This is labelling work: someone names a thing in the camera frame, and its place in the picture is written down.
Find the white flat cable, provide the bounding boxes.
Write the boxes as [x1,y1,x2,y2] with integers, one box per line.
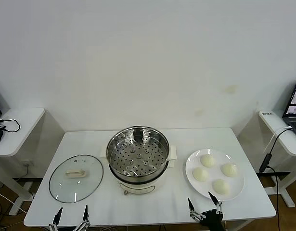
[263,126,292,153]

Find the dark laptop with white cable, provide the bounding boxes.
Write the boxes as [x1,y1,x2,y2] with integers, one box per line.
[282,78,296,140]

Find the white side table with label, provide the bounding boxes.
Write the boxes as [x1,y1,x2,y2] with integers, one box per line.
[258,110,296,208]

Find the black cable with adapter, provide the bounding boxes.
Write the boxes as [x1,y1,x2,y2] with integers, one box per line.
[259,127,293,231]

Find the white round plate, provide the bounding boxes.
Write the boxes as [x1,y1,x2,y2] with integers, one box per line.
[185,149,245,201]

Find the white electric cooker pot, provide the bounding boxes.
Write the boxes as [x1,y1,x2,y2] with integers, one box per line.
[99,145,178,196]

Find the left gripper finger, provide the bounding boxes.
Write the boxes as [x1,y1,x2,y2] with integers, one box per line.
[48,207,64,231]
[74,205,91,231]

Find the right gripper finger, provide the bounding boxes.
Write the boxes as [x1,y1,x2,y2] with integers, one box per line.
[208,192,224,216]
[187,197,206,221]

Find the black looped cable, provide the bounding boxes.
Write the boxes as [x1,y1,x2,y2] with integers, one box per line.
[0,117,21,133]

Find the white steamed baozi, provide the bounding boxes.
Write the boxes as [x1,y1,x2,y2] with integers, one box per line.
[212,179,231,194]
[201,154,216,167]
[192,167,209,182]
[221,163,238,178]

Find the stainless steel steamer basket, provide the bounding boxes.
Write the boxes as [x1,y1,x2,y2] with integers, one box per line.
[106,125,170,177]

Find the glass pot lid cream handle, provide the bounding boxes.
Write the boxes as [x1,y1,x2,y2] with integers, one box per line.
[48,154,104,204]

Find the white side table with mouse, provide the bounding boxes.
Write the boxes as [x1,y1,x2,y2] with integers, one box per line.
[0,107,46,216]

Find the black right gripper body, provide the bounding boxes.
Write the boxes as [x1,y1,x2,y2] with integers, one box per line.
[199,209,227,231]

